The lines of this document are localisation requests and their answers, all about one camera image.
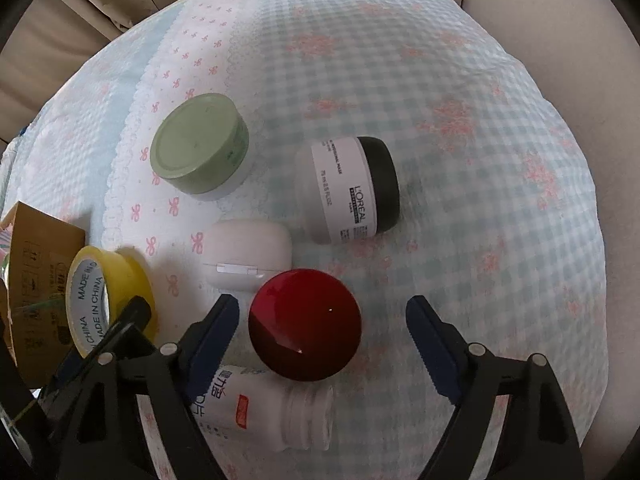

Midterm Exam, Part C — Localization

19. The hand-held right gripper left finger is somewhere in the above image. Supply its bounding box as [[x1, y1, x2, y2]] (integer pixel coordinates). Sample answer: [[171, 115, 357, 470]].
[[50, 294, 240, 480]]

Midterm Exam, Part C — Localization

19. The beige sofa cushion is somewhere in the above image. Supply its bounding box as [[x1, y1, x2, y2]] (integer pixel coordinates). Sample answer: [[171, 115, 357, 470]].
[[460, 0, 640, 441]]

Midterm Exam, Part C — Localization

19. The white earbud case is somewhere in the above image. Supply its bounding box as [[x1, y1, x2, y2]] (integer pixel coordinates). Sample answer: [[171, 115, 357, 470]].
[[202, 219, 293, 291]]

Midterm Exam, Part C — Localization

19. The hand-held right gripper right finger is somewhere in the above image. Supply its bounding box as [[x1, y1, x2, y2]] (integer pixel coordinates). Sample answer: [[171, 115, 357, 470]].
[[406, 295, 585, 480]]

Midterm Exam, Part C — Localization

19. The brown cardboard box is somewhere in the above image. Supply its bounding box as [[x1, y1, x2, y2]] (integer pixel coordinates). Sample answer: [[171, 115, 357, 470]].
[[0, 201, 87, 386]]

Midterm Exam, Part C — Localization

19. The yellow tape roll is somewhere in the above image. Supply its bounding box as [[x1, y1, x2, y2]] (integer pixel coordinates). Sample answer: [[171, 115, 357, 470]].
[[65, 246, 158, 361]]

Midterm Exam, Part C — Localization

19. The checked floral printed cloth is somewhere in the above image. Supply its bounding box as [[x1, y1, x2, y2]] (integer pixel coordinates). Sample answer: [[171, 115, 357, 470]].
[[0, 0, 608, 480]]

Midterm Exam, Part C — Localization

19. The green lidded jar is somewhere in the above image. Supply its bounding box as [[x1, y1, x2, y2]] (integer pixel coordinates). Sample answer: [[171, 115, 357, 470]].
[[149, 93, 250, 202]]

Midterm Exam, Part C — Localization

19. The white plastic bottle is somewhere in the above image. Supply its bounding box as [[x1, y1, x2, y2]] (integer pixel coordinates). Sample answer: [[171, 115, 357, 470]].
[[192, 365, 335, 453]]

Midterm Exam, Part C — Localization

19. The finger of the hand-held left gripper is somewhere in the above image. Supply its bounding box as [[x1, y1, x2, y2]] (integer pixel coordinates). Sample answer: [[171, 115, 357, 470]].
[[42, 297, 153, 392]]

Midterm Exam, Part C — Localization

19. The red round lid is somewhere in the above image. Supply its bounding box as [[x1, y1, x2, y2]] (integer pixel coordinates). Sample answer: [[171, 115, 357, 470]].
[[248, 269, 363, 382]]

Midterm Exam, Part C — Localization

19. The grey jar with black lid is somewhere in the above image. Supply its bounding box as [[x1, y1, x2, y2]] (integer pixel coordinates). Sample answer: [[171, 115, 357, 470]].
[[295, 136, 401, 246]]

